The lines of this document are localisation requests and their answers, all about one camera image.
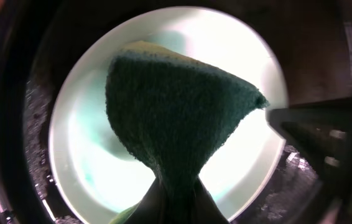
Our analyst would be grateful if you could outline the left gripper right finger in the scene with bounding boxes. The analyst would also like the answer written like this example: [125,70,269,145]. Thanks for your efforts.
[191,179,229,224]

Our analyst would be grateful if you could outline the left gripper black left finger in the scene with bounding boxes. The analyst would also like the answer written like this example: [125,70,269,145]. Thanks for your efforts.
[124,178,167,224]

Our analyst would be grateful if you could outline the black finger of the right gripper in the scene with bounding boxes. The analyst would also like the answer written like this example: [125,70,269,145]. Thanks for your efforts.
[269,96,352,180]

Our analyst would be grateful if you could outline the pale green plate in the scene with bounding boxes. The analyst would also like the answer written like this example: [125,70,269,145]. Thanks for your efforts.
[49,6,288,223]

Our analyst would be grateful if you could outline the green sponge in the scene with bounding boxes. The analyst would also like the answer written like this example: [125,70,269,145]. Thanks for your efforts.
[104,40,270,224]

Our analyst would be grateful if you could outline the round black tray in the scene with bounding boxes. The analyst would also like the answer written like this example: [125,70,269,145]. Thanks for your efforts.
[0,0,352,223]

